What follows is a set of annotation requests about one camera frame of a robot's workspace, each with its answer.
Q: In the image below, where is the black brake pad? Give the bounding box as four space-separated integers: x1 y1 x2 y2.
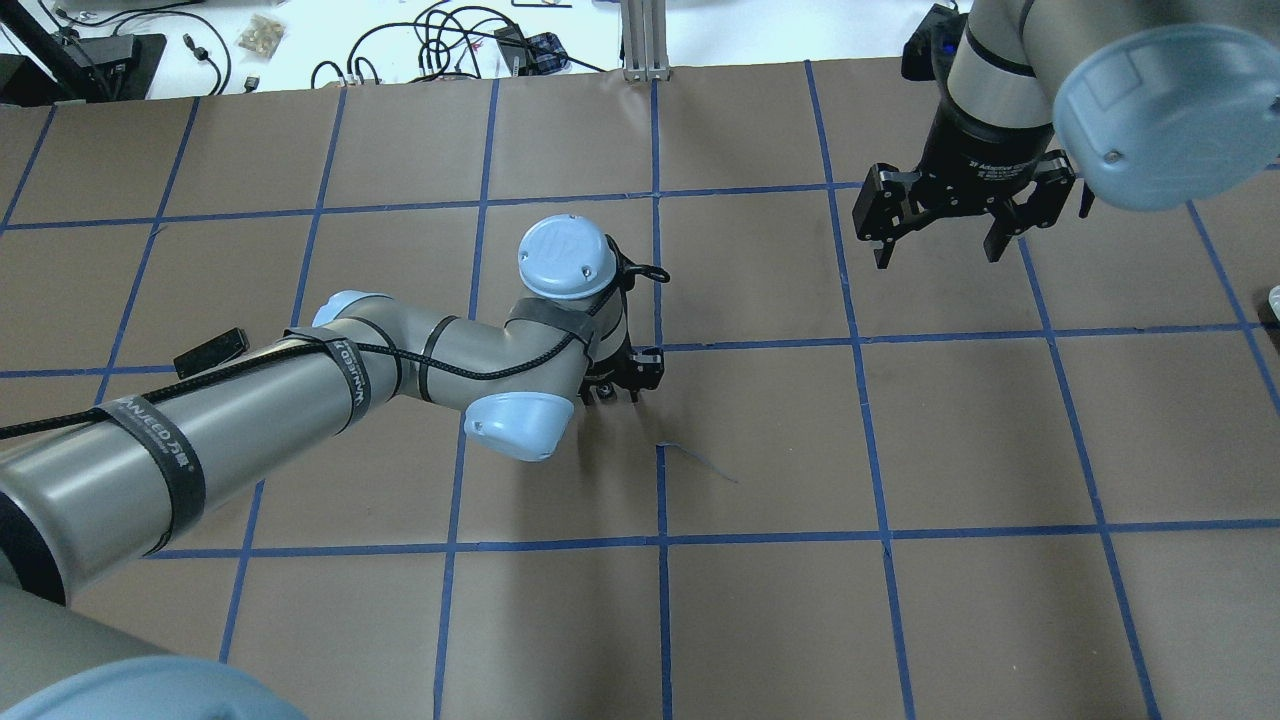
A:
173 327 250 380

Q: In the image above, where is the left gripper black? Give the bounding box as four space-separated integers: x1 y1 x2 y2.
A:
582 331 666 406

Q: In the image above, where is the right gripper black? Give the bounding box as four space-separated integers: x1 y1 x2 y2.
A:
852 104 1078 270

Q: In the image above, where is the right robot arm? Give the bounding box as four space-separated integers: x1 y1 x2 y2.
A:
852 1 1279 269

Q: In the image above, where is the aluminium frame post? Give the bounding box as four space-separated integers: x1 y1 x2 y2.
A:
618 0 671 83

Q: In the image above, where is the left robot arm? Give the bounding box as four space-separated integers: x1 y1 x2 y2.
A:
1 214 669 719

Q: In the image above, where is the black monitor stand base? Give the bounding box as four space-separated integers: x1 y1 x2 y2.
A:
1 35 168 108

